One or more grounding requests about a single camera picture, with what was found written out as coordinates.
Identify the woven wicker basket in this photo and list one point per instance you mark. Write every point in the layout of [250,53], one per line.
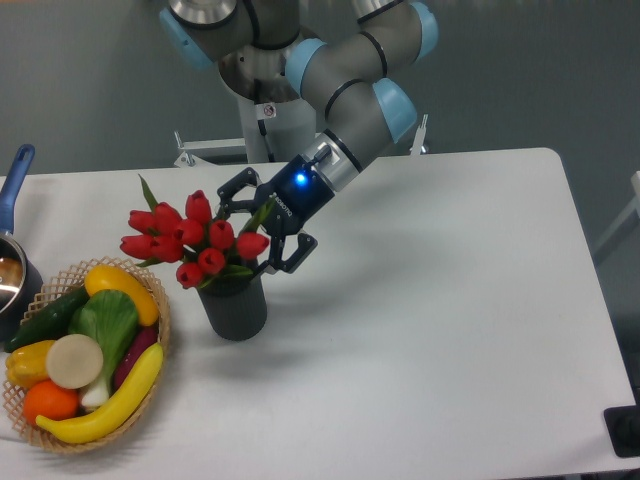
[64,282]

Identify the white frame at right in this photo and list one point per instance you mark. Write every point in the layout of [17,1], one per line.
[620,228]

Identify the beige round disc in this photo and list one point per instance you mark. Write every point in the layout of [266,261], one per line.
[74,361]

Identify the orange fruit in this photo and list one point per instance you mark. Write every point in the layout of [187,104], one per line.
[51,401]

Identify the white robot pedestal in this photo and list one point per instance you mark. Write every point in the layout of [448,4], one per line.
[311,94]

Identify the black device at edge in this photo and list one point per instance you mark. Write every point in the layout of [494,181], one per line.
[623,428]

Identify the yellow banana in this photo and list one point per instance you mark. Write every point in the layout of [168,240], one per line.
[118,408]

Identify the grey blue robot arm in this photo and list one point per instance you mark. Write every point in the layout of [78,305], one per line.
[247,29]

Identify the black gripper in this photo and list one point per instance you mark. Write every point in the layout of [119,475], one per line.
[298,192]

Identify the red tulip bouquet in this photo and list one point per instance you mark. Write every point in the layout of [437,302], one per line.
[204,245]

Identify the yellow squash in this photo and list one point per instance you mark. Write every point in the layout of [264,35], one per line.
[107,277]

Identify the dark grey ribbed vase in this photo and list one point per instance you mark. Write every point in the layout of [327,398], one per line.
[236,311]

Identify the purple sweet potato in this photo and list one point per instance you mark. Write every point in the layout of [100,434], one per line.
[146,337]

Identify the green bok choy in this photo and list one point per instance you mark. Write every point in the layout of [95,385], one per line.
[111,319]

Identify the blue handled saucepan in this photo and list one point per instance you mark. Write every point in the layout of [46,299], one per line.
[20,280]

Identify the yellow bell pepper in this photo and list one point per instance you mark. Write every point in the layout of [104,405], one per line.
[26,366]

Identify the dark green cucumber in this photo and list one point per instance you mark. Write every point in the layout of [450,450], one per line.
[50,322]

